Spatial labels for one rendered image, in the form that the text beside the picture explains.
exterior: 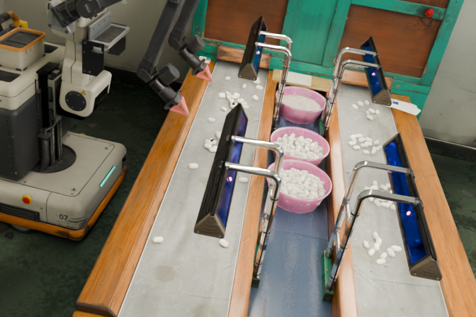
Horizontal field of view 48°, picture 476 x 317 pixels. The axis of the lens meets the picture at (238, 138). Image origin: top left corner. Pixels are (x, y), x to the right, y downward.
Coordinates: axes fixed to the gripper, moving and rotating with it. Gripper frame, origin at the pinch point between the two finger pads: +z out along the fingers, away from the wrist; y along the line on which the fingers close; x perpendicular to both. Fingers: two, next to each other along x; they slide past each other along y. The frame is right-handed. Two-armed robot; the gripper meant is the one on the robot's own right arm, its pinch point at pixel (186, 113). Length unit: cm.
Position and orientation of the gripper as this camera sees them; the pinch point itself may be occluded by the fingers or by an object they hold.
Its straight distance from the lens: 224.8
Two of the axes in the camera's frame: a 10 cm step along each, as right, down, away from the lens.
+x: -7.5, 5.2, 4.0
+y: 1.1, -5.1, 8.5
